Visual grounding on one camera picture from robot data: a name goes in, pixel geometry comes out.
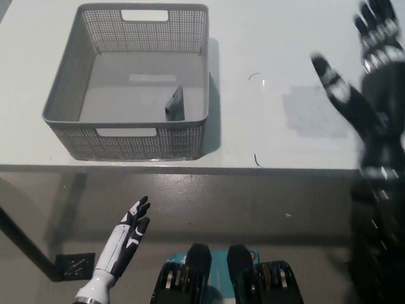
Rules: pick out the black robot body teal top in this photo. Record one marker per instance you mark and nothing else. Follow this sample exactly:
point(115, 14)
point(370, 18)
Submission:
point(199, 275)

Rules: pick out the grey perforated plastic basket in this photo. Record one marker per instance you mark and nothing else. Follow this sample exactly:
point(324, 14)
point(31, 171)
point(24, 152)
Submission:
point(95, 139)

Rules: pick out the black metal table leg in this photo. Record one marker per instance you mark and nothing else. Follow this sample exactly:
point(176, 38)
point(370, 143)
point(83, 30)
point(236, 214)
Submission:
point(28, 244)

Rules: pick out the black floor foot plate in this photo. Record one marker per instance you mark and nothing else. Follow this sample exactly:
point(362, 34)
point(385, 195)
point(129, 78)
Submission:
point(76, 266)

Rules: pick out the white shampoo tube blue cap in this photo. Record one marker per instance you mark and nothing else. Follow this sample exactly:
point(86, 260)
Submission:
point(175, 104)

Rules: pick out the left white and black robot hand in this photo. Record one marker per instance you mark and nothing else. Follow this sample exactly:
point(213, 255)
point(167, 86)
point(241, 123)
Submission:
point(126, 240)

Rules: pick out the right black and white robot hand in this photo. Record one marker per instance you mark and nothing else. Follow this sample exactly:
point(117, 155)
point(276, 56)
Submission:
point(379, 104)

